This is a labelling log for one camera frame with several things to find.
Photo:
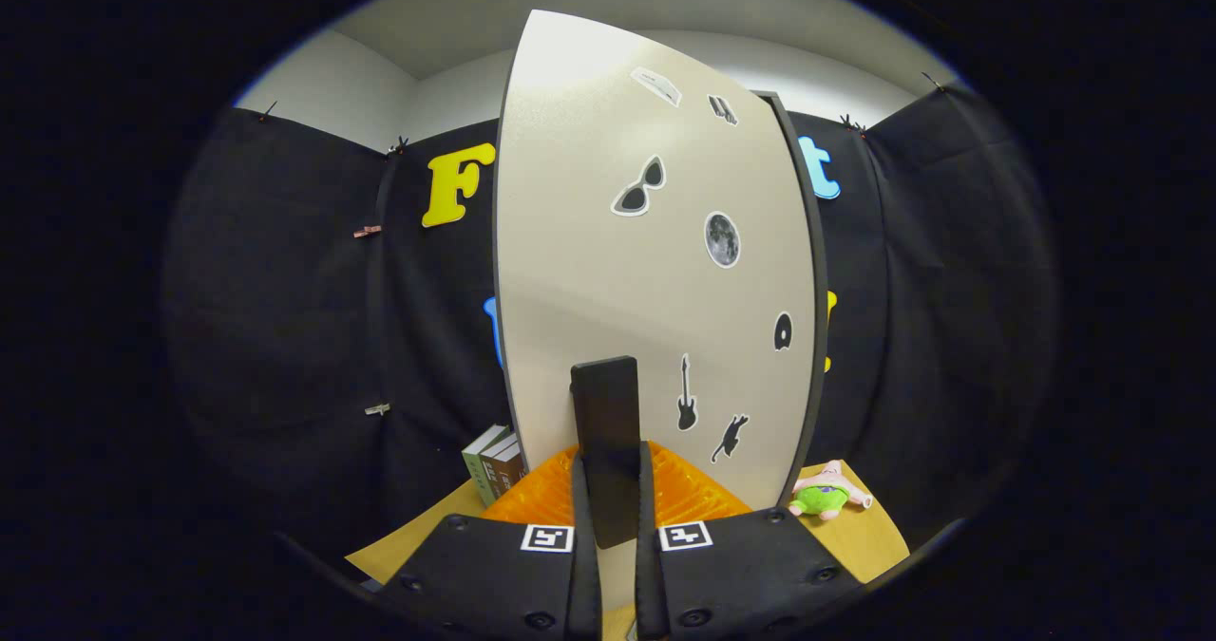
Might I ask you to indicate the black backdrop cloth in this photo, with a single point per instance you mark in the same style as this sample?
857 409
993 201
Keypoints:
285 290

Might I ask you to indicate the grey cabinet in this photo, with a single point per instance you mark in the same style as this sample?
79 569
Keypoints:
819 280

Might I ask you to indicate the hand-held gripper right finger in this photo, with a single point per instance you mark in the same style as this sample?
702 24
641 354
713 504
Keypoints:
649 593

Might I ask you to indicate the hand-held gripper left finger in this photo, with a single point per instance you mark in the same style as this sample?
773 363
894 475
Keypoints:
586 593

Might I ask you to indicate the pink and green plush toy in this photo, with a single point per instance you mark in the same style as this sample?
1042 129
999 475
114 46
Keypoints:
822 497

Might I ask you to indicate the white clip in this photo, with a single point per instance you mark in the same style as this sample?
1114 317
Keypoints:
377 409

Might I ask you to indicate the brown book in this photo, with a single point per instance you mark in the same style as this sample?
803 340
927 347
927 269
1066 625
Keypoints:
516 470

